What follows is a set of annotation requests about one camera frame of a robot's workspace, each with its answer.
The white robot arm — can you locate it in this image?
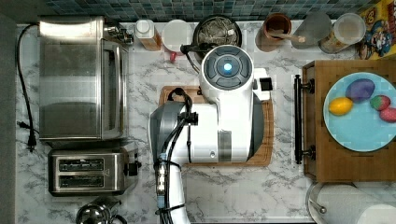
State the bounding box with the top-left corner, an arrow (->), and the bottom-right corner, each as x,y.
148,45 -> 272,224

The black canister of tea bags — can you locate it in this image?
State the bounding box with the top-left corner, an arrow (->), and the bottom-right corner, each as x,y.
192,15 -> 242,47

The wooden cutting board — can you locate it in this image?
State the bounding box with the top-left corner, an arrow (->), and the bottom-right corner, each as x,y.
159,86 -> 274,167

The white lidded container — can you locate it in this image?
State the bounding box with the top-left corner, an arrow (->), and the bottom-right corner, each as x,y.
162,20 -> 193,63

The amber bottle with white cap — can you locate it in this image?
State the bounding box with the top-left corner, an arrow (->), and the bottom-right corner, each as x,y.
135,20 -> 162,51

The wooden pestle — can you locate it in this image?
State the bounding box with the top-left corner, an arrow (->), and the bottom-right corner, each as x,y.
269,30 -> 305,43

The brown wooden mortar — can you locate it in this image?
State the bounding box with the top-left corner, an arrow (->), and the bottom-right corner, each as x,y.
262,13 -> 291,46

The stainless steel toaster oven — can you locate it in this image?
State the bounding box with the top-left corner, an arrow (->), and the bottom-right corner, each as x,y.
39,16 -> 134,141

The silver two-slot toaster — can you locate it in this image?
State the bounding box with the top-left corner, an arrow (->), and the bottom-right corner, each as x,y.
48,147 -> 141,197

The yellow plush lemon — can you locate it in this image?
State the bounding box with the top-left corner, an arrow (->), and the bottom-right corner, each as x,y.
329,97 -> 353,116

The wooden drawer box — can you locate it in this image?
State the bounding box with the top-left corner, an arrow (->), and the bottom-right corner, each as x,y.
301,60 -> 396,182

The frosted translucent cup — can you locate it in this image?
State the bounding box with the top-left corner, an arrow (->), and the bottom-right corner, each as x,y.
291,11 -> 332,49

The purple plush fruit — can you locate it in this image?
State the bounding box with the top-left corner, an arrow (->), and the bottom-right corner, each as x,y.
346,78 -> 375,103

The light blue plate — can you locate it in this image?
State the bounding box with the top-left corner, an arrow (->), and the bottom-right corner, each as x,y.
322,72 -> 396,152

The clear lidded jar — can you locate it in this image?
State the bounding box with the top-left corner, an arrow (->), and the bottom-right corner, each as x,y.
318,13 -> 366,54

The red plush strawberry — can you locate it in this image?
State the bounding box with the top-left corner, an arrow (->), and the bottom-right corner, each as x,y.
370,94 -> 391,111
379,107 -> 396,123

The yellow cereal box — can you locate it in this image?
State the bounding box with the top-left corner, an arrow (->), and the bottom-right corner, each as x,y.
357,0 -> 396,60

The black drawer handle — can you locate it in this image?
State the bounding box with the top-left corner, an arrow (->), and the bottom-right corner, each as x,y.
293,75 -> 315,164

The black power cord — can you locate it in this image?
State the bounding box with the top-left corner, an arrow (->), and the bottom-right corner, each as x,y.
16,23 -> 40,153

